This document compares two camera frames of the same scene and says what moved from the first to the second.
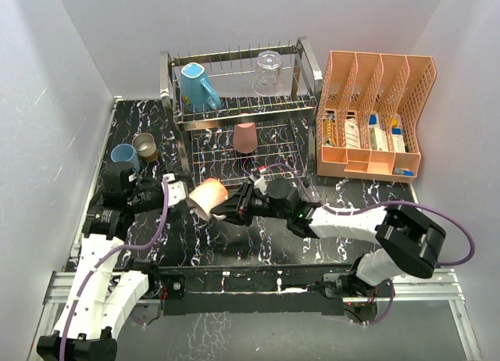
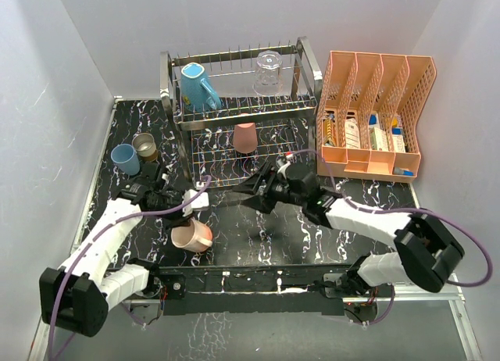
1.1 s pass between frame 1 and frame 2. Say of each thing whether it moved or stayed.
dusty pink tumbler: stayed
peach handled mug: moved
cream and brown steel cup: stayed
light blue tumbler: stayed
